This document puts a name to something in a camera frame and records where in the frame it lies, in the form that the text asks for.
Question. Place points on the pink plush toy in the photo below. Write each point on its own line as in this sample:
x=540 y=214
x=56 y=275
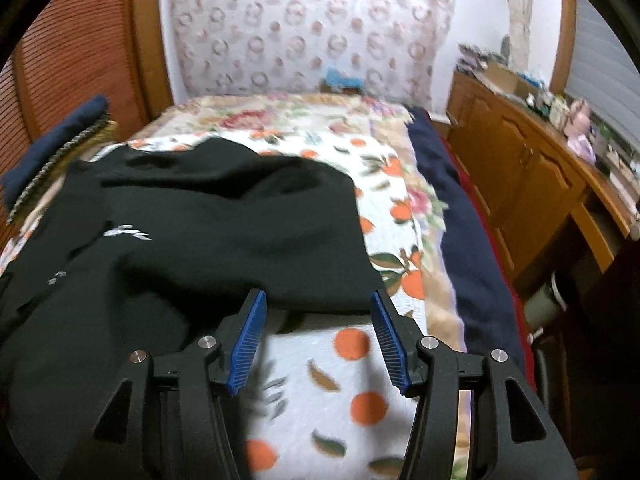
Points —
x=580 y=117

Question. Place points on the patterned cloth pile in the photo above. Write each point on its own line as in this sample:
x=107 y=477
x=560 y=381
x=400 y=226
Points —
x=477 y=57

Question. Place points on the orange fruit print blanket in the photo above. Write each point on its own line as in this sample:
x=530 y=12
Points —
x=350 y=410

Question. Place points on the black chair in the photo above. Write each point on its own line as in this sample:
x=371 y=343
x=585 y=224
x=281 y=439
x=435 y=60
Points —
x=600 y=310

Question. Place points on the circle print curtain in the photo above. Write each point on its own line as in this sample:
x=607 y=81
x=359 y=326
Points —
x=300 y=25

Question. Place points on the row of small bottles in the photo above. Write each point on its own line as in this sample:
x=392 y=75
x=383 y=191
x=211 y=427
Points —
x=547 y=105

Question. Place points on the cardboard box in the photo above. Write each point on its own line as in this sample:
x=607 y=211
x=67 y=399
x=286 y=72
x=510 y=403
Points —
x=505 y=80

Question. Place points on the folded navy garment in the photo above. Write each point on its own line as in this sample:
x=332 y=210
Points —
x=55 y=145

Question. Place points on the grey window blind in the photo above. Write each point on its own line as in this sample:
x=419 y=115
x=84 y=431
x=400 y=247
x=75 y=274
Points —
x=600 y=60

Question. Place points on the blue plastic bag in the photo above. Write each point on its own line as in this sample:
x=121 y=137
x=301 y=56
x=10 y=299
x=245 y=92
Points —
x=342 y=80

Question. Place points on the black t-shirt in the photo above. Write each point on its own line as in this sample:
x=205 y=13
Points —
x=200 y=220

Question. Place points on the navy blue blanket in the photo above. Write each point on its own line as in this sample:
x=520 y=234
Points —
x=475 y=240

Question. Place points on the white trash bin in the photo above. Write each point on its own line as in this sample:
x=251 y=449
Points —
x=542 y=305

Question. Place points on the pink cloth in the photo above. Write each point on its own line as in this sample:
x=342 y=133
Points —
x=582 y=150

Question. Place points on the folded olive patterned cloth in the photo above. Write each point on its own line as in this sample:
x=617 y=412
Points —
x=30 y=186

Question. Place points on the wooden cabinet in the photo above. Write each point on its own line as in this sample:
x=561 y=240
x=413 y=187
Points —
x=525 y=170

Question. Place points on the wooden window frame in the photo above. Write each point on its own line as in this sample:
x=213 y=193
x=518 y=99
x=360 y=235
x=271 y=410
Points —
x=562 y=35

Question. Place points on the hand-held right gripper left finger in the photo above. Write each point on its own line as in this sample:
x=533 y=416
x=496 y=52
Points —
x=245 y=345

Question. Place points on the louvered wooden wardrobe door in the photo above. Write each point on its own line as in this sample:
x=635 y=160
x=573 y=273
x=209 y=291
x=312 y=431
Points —
x=85 y=50

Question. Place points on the round silver knob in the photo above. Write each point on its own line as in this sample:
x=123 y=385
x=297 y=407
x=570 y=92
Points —
x=635 y=232

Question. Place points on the beige lace curtain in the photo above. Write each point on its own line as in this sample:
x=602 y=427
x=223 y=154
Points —
x=515 y=10

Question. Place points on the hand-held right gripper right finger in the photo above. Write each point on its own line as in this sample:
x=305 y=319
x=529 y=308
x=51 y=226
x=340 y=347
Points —
x=392 y=345

